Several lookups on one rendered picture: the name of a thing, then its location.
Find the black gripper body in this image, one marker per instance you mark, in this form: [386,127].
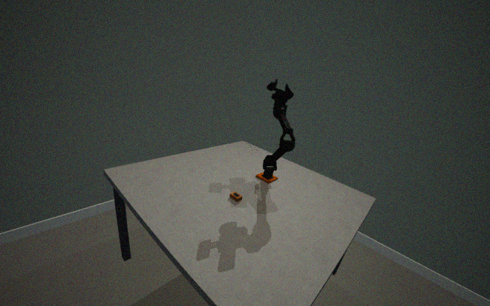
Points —
[272,86]

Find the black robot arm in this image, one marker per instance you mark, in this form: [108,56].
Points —
[285,145]

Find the orange block with dark square face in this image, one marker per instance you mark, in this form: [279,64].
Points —
[236,197]

